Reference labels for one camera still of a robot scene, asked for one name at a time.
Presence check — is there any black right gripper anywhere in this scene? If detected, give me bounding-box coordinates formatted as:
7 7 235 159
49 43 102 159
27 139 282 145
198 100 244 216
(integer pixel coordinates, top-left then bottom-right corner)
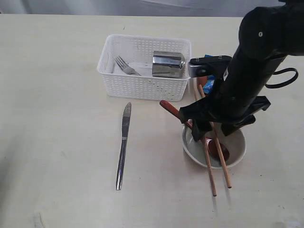
179 78 270 142

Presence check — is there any red-brown wooden spoon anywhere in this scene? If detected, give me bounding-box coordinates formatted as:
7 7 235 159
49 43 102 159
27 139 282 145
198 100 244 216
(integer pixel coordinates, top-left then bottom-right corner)
160 100 230 161

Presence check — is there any pale green ceramic bowl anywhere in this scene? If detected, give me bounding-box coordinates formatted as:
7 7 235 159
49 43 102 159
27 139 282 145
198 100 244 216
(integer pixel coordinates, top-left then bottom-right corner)
182 123 246 168

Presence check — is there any blue chips bag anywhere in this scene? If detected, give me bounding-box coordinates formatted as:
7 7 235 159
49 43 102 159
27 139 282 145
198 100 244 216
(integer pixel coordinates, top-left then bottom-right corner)
202 54 217 94

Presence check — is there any brown wooden plate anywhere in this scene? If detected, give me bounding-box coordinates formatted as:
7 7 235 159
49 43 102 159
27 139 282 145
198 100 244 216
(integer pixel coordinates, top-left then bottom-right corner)
197 76 207 97

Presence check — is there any wooden chopstick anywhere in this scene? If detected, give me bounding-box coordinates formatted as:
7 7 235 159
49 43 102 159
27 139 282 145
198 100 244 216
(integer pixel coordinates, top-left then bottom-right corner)
193 81 217 197
198 84 232 189

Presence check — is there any silver table knife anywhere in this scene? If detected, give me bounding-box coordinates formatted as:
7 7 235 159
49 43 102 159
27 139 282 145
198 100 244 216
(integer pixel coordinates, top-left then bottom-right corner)
116 103 132 190

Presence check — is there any white perforated plastic basket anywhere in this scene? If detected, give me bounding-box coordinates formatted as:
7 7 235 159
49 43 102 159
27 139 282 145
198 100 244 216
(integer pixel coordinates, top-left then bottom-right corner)
97 34 191 102

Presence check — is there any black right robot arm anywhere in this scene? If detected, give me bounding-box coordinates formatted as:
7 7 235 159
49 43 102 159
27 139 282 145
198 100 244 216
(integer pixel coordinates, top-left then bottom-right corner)
179 0 304 141

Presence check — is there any silver metal fork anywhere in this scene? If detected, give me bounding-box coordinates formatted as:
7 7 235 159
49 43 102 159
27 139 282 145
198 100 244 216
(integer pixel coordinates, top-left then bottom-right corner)
114 56 141 76

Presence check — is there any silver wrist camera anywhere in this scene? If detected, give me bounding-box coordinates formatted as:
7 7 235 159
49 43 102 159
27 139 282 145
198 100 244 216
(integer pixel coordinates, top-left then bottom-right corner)
188 63 211 78

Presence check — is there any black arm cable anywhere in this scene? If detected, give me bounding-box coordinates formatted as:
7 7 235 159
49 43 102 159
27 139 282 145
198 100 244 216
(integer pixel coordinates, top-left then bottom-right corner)
265 67 299 89

